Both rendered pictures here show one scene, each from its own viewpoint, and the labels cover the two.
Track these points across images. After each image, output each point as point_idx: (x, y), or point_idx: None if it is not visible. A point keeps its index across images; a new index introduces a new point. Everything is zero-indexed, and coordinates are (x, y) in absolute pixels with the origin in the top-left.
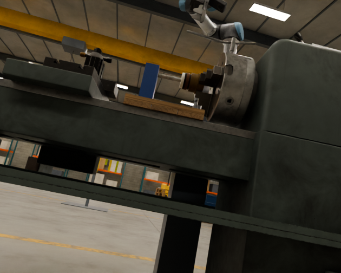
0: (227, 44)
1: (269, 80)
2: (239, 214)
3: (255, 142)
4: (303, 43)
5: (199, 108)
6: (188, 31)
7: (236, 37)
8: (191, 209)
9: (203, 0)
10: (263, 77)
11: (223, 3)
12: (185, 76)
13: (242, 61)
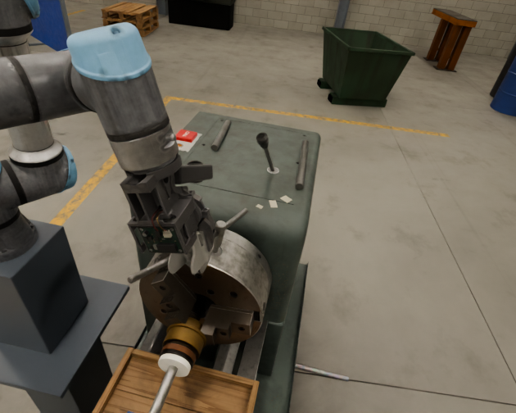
0: (8, 53)
1: (291, 281)
2: (291, 397)
3: (270, 331)
4: (310, 206)
5: (15, 242)
6: (135, 281)
7: (29, 22)
8: None
9: (196, 221)
10: (275, 270)
11: (210, 175)
12: (192, 364)
13: (263, 278)
